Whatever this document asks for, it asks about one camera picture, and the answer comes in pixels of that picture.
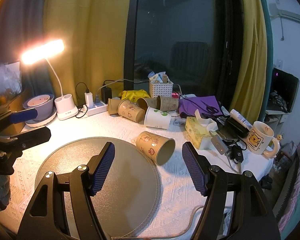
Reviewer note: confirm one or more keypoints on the black monitor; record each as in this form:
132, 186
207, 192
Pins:
283, 91

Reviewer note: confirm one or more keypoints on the white power strip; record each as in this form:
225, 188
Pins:
84, 111

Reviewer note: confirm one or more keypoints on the white tube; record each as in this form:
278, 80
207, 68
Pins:
241, 119

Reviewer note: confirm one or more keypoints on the beige printed paper cup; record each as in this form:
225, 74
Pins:
131, 111

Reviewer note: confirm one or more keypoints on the white cup green print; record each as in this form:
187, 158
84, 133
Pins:
157, 118

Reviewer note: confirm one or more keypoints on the black scissors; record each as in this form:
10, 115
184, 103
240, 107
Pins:
210, 109

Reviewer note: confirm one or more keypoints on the white bear mug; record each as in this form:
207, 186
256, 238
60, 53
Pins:
261, 140

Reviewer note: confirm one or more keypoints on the white lattice basket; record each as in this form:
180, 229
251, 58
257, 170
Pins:
161, 89

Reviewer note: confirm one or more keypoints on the purple cloth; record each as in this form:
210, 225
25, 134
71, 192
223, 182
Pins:
188, 106

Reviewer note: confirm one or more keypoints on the black power adapter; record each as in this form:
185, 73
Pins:
106, 94

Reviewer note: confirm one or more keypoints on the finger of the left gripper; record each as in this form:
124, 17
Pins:
25, 140
25, 115

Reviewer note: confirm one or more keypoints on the fruit box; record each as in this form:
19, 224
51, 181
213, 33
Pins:
12, 92

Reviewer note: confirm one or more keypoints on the yellow tissue box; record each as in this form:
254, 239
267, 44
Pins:
200, 135

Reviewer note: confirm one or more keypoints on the yellow curtain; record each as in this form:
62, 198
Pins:
94, 33

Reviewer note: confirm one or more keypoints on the black pouch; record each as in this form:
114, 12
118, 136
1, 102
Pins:
231, 129

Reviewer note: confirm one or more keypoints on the purple bowl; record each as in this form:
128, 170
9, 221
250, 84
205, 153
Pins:
42, 103

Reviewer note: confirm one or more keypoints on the yellow plastic bag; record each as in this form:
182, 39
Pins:
133, 95

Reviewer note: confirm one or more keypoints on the beige cartoon paper cup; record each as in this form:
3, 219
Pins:
157, 148

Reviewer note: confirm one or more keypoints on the white desk lamp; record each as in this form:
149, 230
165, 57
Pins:
64, 104

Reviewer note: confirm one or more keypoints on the brown paper cup leftmost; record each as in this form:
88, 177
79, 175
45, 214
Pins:
113, 105

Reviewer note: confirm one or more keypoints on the white usb charger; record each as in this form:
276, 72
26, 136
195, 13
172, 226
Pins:
89, 100

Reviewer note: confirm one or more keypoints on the round grey placemat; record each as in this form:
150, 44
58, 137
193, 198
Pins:
132, 189

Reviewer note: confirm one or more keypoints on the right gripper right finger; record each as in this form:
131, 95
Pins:
211, 182

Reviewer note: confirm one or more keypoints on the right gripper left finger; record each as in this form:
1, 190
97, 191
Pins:
85, 182

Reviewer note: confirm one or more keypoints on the white remote dongle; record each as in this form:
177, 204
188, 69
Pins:
218, 143

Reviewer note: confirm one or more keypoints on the brown paper cup middle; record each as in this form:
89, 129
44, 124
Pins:
145, 103

